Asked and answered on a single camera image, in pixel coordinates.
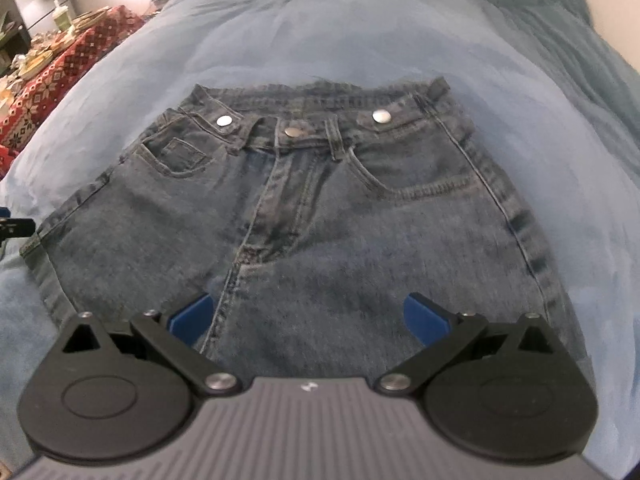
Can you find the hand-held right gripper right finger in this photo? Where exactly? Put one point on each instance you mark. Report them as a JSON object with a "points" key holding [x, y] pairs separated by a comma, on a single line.
{"points": [[425, 317]]}

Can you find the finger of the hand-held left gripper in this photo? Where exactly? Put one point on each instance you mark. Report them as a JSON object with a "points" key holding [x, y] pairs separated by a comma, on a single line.
{"points": [[20, 227]]}

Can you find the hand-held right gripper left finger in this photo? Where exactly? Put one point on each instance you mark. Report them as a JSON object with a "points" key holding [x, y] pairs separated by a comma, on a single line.
{"points": [[192, 316]]}

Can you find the blue denim shorts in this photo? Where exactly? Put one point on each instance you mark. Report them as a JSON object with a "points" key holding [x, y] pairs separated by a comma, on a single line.
{"points": [[375, 240]]}

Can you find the bowl of yellow food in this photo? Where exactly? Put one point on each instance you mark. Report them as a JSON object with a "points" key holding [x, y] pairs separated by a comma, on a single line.
{"points": [[35, 64]]}

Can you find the dark cluttered shelf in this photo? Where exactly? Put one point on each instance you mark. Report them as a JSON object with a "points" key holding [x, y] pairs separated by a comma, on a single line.
{"points": [[12, 35]]}

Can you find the green drink cup with straw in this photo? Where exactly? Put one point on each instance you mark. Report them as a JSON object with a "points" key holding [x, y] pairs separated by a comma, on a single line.
{"points": [[62, 19]]}

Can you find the blue fleece blanket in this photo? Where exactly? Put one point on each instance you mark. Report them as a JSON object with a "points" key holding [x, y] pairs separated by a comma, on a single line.
{"points": [[350, 35]]}

